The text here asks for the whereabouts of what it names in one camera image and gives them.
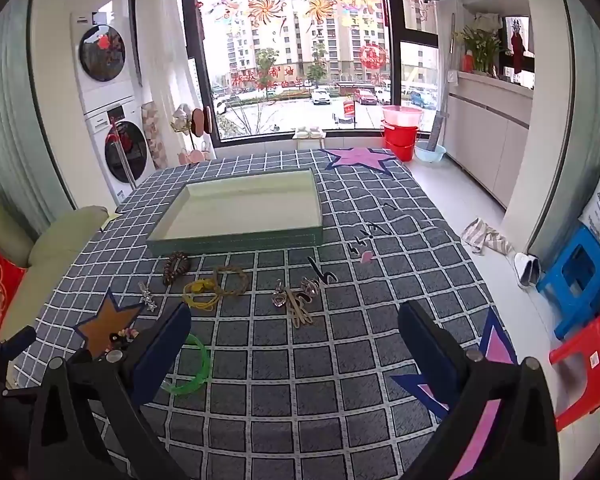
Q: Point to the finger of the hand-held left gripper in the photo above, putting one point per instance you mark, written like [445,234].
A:
[15,345]

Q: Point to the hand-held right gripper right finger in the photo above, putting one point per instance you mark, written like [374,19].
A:
[427,347]

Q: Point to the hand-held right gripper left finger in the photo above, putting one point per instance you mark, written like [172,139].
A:
[167,345]

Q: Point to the green translucent bangle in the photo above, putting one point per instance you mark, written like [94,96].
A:
[203,360]

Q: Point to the silver hair clip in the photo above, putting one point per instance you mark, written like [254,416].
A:
[148,297]

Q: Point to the silver earring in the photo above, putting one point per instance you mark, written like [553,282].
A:
[280,299]

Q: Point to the silver brooch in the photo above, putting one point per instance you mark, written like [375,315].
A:
[312,287]

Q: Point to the pale green shallow tray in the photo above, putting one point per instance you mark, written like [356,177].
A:
[240,210]

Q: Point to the green sofa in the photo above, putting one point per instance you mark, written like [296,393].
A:
[55,245]

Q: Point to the white slipper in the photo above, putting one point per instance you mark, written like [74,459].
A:
[535,269]
[521,270]

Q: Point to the striped floor cloth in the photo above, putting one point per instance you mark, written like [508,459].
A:
[485,237]

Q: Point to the grey plaid tablecloth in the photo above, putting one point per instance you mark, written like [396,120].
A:
[290,385]

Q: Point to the red plastic stool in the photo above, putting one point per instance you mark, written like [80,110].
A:
[585,355]

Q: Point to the blue plastic stool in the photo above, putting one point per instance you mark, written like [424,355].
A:
[575,290]

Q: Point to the pink slipper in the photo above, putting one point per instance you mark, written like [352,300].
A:
[198,156]
[185,158]

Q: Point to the blue plastic basin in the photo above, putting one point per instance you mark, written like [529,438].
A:
[427,156]

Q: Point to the red plastic bucket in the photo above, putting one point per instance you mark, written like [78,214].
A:
[400,152]
[399,135]

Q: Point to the white washing machine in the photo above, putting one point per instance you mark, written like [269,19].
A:
[125,152]

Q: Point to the patterned board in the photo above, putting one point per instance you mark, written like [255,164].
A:
[155,135]

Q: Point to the grey washboard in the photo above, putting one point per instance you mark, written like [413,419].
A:
[438,132]

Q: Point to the brown slipper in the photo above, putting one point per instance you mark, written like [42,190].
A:
[198,122]

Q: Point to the white low cabinet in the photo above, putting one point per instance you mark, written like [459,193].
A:
[485,125]

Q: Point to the pink plastic basin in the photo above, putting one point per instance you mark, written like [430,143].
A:
[402,114]

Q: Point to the small white stool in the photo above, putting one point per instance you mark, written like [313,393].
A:
[308,142]

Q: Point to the white shoes pair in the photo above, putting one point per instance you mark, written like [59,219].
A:
[308,131]

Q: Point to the orange vase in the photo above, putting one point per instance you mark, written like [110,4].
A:
[467,62]

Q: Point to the white sheer curtain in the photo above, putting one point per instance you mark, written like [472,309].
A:
[172,50]

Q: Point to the red round window decal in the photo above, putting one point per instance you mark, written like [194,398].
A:
[373,56]

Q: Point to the white tumble dryer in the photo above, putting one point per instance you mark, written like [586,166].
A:
[100,52]

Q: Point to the green potted plant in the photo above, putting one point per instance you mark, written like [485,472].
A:
[482,42]

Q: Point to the red hanging garment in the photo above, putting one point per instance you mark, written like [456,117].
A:
[517,47]

